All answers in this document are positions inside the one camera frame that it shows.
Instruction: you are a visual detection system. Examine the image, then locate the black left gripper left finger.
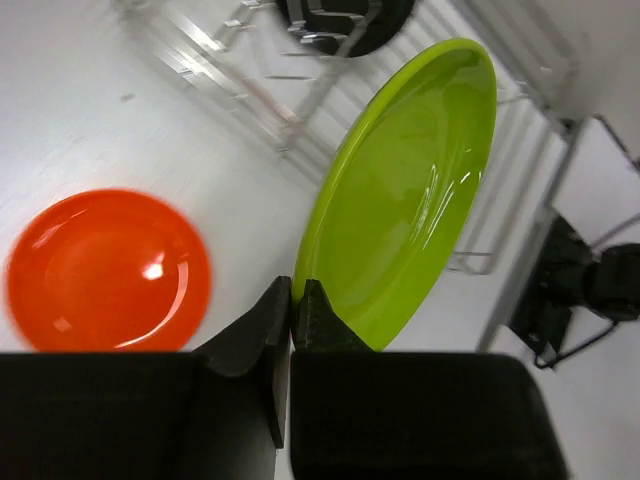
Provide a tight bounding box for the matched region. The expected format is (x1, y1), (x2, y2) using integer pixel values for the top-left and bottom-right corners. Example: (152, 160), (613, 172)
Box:
(189, 276), (291, 479)

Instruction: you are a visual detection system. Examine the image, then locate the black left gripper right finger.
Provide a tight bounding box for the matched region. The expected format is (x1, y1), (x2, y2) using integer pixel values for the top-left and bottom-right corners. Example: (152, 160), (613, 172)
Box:
(289, 280), (569, 479)

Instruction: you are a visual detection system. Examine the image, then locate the orange plastic plate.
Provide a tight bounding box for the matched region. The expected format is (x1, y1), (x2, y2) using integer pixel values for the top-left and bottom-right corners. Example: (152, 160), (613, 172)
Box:
(5, 189), (213, 352)

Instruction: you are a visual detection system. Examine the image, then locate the lime green plastic plate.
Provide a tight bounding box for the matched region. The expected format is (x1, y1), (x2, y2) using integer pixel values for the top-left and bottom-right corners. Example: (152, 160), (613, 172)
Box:
(292, 38), (497, 350)

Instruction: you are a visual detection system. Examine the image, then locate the black plastic plate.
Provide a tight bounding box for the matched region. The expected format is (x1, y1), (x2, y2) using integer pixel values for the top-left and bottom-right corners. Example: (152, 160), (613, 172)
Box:
(275, 0), (415, 58)

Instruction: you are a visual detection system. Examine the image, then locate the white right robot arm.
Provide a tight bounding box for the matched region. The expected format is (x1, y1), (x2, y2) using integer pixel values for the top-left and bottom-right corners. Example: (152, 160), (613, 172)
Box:
(508, 217), (639, 370)

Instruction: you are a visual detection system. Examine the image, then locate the chrome wire dish rack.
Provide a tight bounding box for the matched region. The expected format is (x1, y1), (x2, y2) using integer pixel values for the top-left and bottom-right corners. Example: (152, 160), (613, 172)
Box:
(120, 1), (580, 321)

